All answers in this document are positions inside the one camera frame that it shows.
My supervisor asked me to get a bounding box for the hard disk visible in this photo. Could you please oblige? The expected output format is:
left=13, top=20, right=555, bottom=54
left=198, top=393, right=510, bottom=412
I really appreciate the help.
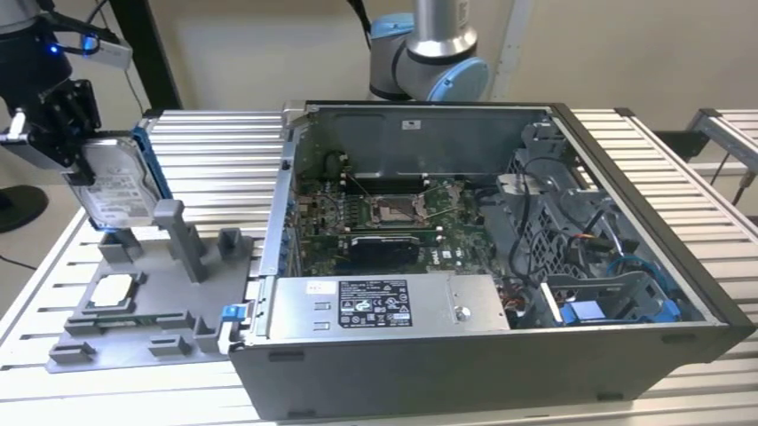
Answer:
left=61, top=123, right=174, bottom=233

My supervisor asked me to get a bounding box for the metal disk bay cage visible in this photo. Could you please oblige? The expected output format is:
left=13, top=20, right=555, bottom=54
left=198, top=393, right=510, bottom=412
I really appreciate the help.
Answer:
left=482, top=119, right=710, bottom=329

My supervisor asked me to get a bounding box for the black round stand base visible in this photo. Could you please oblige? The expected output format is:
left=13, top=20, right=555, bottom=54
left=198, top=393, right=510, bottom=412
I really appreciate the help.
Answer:
left=0, top=184, right=49, bottom=234

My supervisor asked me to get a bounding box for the silver CPU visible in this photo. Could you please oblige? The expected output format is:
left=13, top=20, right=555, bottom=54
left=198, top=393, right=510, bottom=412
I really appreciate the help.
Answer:
left=87, top=273, right=143, bottom=308

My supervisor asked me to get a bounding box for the grey plastic parts rack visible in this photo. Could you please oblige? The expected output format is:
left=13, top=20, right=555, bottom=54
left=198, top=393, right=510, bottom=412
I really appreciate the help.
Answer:
left=45, top=199, right=256, bottom=374

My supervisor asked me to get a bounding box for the green RAM stick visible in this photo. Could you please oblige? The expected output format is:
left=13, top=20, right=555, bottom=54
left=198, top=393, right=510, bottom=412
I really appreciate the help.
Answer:
left=88, top=312, right=195, bottom=329

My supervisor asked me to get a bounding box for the metal locking lever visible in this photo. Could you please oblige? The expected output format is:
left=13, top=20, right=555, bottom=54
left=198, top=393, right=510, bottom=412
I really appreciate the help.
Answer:
left=426, top=180, right=470, bottom=219
left=344, top=170, right=376, bottom=200

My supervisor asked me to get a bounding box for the black RAM slot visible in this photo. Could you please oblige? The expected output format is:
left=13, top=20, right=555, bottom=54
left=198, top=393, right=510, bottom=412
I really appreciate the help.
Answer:
left=344, top=225, right=443, bottom=236
left=344, top=174, right=428, bottom=184
left=344, top=181, right=428, bottom=193

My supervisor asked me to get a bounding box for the CPU socket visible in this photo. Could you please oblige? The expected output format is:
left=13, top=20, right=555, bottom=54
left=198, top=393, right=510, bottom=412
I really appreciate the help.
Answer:
left=370, top=193, right=427, bottom=225

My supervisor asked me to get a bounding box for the silver power supply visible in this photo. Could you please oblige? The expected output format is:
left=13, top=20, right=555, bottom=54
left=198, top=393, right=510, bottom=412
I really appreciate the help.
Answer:
left=266, top=273, right=511, bottom=345

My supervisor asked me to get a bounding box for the green motherboard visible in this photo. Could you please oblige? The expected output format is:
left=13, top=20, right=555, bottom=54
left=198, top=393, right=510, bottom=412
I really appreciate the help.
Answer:
left=292, top=177, right=505, bottom=279

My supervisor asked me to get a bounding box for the black open PC case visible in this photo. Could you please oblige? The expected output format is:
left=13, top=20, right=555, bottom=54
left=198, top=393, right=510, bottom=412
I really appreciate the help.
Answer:
left=227, top=99, right=758, bottom=421

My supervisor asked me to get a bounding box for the blue plastic drive tray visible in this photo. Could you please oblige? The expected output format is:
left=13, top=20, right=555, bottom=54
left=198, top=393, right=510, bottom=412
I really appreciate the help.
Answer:
left=559, top=301, right=609, bottom=323

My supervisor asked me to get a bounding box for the slatted metal side table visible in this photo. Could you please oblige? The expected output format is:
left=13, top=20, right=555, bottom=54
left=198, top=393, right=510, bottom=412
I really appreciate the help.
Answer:
left=654, top=107, right=758, bottom=208

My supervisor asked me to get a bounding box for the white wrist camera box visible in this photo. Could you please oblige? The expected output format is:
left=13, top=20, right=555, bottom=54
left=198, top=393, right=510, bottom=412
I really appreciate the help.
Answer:
left=81, top=35, right=132, bottom=71

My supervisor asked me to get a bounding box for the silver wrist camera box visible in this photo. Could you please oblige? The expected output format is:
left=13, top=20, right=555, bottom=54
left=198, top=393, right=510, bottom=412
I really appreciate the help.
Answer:
left=0, top=108, right=67, bottom=172

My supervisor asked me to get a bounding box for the black metal post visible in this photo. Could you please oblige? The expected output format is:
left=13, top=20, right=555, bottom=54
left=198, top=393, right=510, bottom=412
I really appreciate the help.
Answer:
left=111, top=0, right=184, bottom=112

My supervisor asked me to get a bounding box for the black floor cable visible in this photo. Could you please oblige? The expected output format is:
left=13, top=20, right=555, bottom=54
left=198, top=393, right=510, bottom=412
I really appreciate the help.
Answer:
left=0, top=253, right=37, bottom=272

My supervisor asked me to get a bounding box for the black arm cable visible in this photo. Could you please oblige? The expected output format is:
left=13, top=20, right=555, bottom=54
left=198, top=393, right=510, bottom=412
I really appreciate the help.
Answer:
left=346, top=0, right=374, bottom=50

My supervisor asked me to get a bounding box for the black wire with connector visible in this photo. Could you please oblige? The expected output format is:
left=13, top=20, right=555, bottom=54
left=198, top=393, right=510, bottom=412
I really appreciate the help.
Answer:
left=565, top=230, right=621, bottom=263

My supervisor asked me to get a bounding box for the blue wire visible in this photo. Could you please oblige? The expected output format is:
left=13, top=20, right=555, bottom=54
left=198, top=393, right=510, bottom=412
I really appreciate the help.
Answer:
left=606, top=252, right=677, bottom=294

